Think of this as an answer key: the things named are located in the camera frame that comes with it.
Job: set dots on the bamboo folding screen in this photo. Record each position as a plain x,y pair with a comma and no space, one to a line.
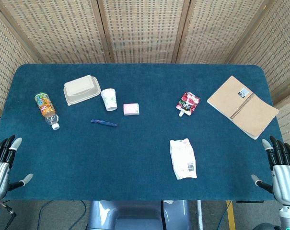
144,28

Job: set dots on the beige takeout food container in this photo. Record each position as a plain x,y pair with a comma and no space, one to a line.
81,89

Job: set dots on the pink tissue pack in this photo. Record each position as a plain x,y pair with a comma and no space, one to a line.
131,109

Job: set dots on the brown spiral notebook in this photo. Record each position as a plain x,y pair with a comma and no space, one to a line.
243,107

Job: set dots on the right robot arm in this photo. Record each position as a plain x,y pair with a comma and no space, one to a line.
289,215

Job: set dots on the white metal pole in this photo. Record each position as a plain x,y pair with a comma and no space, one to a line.
199,215

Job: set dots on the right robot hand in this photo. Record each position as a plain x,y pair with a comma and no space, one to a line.
286,179

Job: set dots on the blue table cloth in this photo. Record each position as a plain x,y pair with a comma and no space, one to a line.
135,155

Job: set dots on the white wet wipes pack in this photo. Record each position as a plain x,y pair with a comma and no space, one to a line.
183,159

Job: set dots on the red drink pouch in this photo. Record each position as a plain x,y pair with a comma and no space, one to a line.
188,103

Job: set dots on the white paper cup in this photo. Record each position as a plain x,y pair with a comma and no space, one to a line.
109,99

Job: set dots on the plastic bottle with orange label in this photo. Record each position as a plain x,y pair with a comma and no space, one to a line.
45,106

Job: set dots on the grey robot torso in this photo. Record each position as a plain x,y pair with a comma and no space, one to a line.
135,215

